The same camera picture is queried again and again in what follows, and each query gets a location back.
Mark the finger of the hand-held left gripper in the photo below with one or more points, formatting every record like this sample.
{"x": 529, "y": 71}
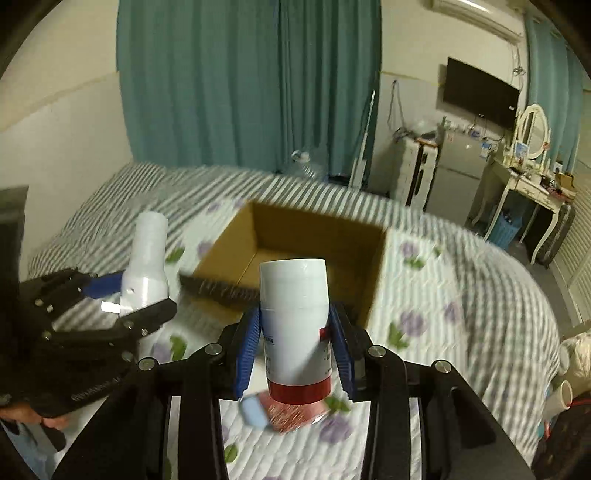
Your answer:
{"x": 104, "y": 286}
{"x": 147, "y": 316}

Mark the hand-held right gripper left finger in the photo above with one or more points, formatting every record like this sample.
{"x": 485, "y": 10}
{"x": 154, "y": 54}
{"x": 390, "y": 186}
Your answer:
{"x": 246, "y": 357}

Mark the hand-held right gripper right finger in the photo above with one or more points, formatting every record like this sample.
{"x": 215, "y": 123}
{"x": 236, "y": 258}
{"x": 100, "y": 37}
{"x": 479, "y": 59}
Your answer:
{"x": 344, "y": 357}

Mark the plain white plastic bottle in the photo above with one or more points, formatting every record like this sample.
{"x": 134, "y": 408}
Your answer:
{"x": 145, "y": 267}

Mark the white bottle with red base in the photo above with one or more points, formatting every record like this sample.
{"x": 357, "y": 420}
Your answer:
{"x": 295, "y": 318}

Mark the brown cardboard box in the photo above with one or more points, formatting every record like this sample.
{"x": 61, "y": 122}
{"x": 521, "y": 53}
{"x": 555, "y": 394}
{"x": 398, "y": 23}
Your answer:
{"x": 300, "y": 230}

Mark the person's left hand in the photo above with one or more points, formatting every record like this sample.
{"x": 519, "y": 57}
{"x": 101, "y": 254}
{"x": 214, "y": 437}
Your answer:
{"x": 51, "y": 421}

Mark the small light blue block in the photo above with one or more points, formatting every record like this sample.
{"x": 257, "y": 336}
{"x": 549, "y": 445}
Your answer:
{"x": 255, "y": 411}

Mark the black brush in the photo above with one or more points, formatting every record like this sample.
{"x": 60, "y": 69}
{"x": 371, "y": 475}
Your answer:
{"x": 217, "y": 290}

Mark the clear water bottle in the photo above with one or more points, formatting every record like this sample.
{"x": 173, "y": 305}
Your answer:
{"x": 307, "y": 167}

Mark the white suitcase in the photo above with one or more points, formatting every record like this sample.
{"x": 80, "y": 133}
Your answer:
{"x": 413, "y": 173}

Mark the blue plastic basket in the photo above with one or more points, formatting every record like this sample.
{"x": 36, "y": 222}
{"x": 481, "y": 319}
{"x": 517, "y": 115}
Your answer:
{"x": 505, "y": 230}

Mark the white mop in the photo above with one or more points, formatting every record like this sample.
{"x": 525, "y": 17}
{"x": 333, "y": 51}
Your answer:
{"x": 362, "y": 152}

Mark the grey refrigerator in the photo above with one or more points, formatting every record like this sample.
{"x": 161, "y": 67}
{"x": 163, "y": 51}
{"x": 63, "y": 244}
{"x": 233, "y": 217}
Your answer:
{"x": 461, "y": 175}

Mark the white paper roll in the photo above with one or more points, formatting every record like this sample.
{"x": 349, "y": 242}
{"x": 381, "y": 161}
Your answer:
{"x": 561, "y": 399}

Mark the white plush cloth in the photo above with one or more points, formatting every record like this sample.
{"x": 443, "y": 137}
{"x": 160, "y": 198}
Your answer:
{"x": 577, "y": 353}

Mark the wide teal curtain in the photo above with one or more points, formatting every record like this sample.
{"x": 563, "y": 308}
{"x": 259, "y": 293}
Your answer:
{"x": 231, "y": 78}

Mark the black suitcase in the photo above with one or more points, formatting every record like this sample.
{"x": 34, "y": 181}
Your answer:
{"x": 556, "y": 235}

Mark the white dressing table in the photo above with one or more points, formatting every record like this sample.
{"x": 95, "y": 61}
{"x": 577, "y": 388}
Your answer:
{"x": 524, "y": 187}

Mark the oval white vanity mirror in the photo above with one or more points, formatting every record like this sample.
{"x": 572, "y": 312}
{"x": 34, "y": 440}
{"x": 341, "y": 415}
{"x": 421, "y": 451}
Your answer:
{"x": 533, "y": 131}

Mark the narrow teal curtain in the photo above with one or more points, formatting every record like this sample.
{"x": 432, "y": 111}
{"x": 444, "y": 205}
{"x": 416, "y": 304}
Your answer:
{"x": 551, "y": 83}

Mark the white air conditioner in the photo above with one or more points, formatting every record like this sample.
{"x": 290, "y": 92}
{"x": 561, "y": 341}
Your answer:
{"x": 485, "y": 21}

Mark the black wall television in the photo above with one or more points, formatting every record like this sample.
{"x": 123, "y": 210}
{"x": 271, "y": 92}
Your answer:
{"x": 480, "y": 92}

